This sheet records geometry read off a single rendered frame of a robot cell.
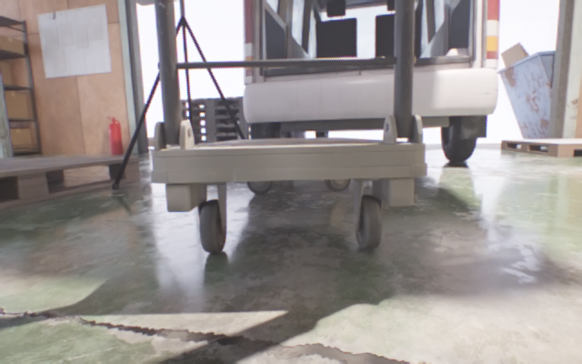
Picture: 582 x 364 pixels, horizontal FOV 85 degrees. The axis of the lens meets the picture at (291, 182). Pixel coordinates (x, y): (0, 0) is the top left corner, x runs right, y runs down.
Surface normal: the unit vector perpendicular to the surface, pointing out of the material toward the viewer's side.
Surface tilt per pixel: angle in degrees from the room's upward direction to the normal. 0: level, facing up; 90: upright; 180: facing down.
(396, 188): 90
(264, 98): 87
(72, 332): 0
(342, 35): 93
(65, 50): 90
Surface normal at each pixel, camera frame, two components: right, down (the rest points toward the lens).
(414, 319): -0.03, -0.99
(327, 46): -0.24, 0.20
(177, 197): 0.00, 0.14
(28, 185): 0.97, 0.01
